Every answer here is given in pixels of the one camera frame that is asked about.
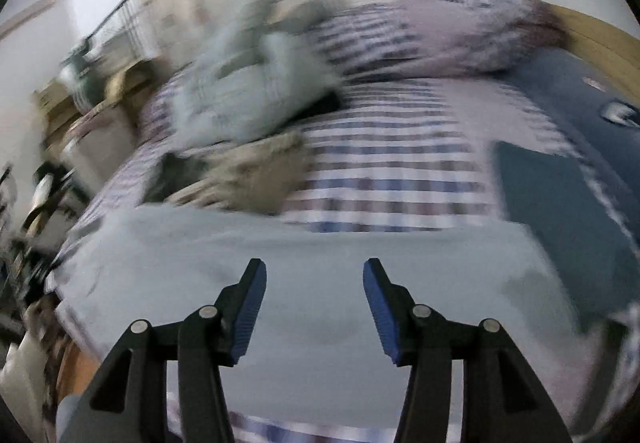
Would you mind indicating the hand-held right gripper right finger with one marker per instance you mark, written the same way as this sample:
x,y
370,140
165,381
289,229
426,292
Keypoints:
x,y
381,313

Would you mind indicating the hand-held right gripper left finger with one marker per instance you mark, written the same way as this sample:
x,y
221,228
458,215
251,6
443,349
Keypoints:
x,y
249,308

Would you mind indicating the light blue pants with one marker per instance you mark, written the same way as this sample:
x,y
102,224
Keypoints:
x,y
325,243

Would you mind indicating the pale blue garment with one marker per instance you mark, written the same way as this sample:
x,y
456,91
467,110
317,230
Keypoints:
x,y
250,73

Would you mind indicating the black clothes rack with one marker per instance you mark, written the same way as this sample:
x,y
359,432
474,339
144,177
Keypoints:
x,y
129,15

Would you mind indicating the beige garment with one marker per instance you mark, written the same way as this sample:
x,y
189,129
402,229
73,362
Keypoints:
x,y
260,168

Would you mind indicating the dark green garment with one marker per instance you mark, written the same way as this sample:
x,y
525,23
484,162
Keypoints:
x,y
175,173

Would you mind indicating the checkered bed sheet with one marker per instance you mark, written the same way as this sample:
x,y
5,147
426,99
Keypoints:
x,y
390,158

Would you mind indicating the teal folded cloth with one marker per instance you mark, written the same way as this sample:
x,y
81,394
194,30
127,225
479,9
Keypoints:
x,y
550,203

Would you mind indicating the wooden cabinet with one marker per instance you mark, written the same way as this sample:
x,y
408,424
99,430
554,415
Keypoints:
x,y
55,103

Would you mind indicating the checkered dotted duvet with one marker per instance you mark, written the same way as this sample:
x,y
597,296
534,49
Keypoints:
x,y
450,33

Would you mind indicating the blue plush pillow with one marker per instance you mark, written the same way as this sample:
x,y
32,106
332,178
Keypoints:
x,y
565,88

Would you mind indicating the wooden headboard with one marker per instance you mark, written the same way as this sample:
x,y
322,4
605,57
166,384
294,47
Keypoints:
x,y
600,43

